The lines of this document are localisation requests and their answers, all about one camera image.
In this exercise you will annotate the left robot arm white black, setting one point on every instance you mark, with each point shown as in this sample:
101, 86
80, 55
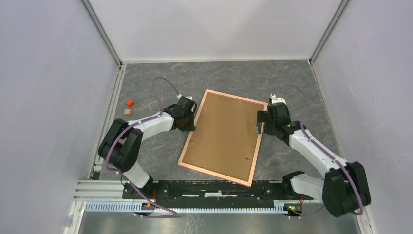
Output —
122, 142

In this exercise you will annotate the small wooden cube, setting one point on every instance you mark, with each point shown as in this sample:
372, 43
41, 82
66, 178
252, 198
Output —
128, 112

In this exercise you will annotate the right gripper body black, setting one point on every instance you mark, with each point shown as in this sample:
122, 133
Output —
263, 116

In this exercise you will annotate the aluminium rail frame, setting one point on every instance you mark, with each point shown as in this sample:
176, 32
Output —
92, 190

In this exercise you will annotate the brown cardboard backing board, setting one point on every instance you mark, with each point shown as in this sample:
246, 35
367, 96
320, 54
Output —
226, 135

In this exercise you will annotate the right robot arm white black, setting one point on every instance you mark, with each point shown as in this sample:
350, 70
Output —
343, 187

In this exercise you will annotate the small red cube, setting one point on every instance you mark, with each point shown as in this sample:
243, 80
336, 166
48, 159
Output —
130, 103

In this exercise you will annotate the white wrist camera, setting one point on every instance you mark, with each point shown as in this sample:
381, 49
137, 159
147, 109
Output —
186, 96
274, 99

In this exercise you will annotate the pink wooden picture frame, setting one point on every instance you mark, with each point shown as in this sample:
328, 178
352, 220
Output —
255, 164

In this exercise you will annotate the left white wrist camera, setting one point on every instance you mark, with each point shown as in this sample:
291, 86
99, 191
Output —
186, 96

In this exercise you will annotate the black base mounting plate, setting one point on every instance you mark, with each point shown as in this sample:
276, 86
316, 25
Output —
219, 194

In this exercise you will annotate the white slotted cable duct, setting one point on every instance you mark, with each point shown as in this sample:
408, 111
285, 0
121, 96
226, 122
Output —
144, 207

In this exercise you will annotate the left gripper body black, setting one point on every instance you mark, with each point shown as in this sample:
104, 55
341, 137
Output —
188, 125

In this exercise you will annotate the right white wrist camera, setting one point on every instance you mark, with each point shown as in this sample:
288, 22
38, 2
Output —
274, 99

